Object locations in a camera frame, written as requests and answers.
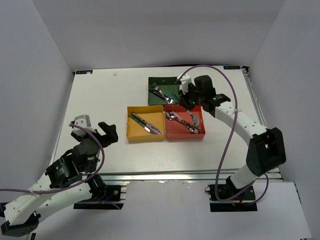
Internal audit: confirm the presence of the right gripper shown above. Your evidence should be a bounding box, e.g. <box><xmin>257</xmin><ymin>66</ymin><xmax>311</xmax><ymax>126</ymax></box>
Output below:
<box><xmin>178</xmin><ymin>84</ymin><xmax>204</xmax><ymax>111</ymax></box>

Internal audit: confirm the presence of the green handled spoon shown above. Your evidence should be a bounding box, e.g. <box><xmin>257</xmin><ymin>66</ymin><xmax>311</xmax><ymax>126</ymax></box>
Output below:
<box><xmin>186</xmin><ymin>109</ymin><xmax>200</xmax><ymax>126</ymax></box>

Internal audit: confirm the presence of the green handled fork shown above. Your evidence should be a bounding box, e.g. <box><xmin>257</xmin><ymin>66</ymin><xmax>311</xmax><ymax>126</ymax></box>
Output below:
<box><xmin>163</xmin><ymin>91</ymin><xmax>179</xmax><ymax>105</ymax></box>

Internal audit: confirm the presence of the black handled fork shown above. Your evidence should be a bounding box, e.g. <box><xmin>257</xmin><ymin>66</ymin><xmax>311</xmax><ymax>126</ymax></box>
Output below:
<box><xmin>148</xmin><ymin>88</ymin><xmax>175</xmax><ymax>105</ymax></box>

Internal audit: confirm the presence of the pink handled spoon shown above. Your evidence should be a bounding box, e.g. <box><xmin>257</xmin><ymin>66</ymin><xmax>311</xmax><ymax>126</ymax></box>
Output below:
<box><xmin>169</xmin><ymin>111</ymin><xmax>201</xmax><ymax>135</ymax></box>

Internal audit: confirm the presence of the black handled spoon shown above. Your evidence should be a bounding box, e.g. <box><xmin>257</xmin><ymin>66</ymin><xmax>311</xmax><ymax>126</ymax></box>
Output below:
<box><xmin>166</xmin><ymin>111</ymin><xmax>202</xmax><ymax>131</ymax></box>

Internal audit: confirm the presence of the pink handled fork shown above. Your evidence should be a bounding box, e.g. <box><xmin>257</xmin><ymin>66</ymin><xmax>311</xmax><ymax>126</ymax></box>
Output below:
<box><xmin>148</xmin><ymin>82</ymin><xmax>166</xmax><ymax>99</ymax></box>

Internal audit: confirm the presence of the pink handled knife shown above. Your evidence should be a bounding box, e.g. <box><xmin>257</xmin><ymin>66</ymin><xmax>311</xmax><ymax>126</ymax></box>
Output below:
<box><xmin>132</xmin><ymin>113</ymin><xmax>163</xmax><ymax>135</ymax></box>

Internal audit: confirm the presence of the green handled knife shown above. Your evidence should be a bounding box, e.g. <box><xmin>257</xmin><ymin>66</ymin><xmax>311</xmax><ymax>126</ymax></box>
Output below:
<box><xmin>129</xmin><ymin>112</ymin><xmax>157</xmax><ymax>135</ymax></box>

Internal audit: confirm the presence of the black handled knife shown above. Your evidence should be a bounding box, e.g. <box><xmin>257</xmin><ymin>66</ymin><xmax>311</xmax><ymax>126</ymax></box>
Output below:
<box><xmin>129</xmin><ymin>112</ymin><xmax>163</xmax><ymax>135</ymax></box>

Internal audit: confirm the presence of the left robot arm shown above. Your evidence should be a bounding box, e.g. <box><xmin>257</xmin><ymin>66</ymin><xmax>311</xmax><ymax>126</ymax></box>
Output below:
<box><xmin>0</xmin><ymin>120</ymin><xmax>119</xmax><ymax>238</ymax></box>

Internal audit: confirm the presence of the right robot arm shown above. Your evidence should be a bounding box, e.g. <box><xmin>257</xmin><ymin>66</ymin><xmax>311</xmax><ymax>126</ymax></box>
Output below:
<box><xmin>176</xmin><ymin>74</ymin><xmax>287</xmax><ymax>202</ymax></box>

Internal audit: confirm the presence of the green container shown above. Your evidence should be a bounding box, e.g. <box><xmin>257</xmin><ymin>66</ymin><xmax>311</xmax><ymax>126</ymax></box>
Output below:
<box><xmin>148</xmin><ymin>76</ymin><xmax>180</xmax><ymax>106</ymax></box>

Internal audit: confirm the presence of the right blue corner label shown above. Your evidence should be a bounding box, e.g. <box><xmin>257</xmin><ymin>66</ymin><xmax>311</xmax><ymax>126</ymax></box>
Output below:
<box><xmin>223</xmin><ymin>65</ymin><xmax>241</xmax><ymax>70</ymax></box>

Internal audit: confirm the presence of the blue corner label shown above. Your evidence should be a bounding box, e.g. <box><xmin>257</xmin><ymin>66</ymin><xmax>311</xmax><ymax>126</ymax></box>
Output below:
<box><xmin>75</xmin><ymin>69</ymin><xmax>93</xmax><ymax>75</ymax></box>
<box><xmin>223</xmin><ymin>65</ymin><xmax>241</xmax><ymax>70</ymax></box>

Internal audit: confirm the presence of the red container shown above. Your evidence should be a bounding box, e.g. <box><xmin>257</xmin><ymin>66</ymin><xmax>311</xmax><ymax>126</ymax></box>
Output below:
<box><xmin>164</xmin><ymin>105</ymin><xmax>206</xmax><ymax>140</ymax></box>

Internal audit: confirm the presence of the yellow container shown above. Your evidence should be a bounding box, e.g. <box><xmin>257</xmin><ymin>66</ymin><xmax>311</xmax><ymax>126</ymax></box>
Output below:
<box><xmin>126</xmin><ymin>105</ymin><xmax>166</xmax><ymax>143</ymax></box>

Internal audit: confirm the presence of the left blue corner label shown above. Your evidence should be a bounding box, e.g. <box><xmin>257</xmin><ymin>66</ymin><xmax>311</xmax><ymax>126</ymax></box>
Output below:
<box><xmin>75</xmin><ymin>69</ymin><xmax>93</xmax><ymax>75</ymax></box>

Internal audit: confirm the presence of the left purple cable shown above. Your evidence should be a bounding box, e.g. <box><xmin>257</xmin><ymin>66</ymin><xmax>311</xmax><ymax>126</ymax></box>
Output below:
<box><xmin>0</xmin><ymin>122</ymin><xmax>123</xmax><ymax>210</ymax></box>

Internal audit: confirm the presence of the purple cable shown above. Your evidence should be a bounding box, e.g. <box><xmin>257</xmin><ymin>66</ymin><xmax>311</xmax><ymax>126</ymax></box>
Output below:
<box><xmin>178</xmin><ymin>64</ymin><xmax>270</xmax><ymax>205</ymax></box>
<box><xmin>0</xmin><ymin>122</ymin><xmax>123</xmax><ymax>210</ymax></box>

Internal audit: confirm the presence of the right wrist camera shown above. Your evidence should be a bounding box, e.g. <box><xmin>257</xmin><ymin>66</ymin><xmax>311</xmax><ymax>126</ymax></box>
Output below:
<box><xmin>176</xmin><ymin>73</ymin><xmax>192</xmax><ymax>95</ymax></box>

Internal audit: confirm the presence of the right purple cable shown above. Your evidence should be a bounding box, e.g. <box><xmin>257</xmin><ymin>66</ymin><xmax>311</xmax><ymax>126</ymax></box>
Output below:
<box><xmin>178</xmin><ymin>64</ymin><xmax>270</xmax><ymax>205</ymax></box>

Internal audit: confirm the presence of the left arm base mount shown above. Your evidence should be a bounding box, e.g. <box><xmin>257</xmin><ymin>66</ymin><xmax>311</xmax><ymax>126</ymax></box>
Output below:
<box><xmin>73</xmin><ymin>174</ymin><xmax>124</xmax><ymax>210</ymax></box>

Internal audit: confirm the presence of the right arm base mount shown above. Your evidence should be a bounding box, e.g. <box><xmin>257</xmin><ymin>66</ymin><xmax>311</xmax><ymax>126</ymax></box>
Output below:
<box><xmin>204</xmin><ymin>183</ymin><xmax>258</xmax><ymax>213</ymax></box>

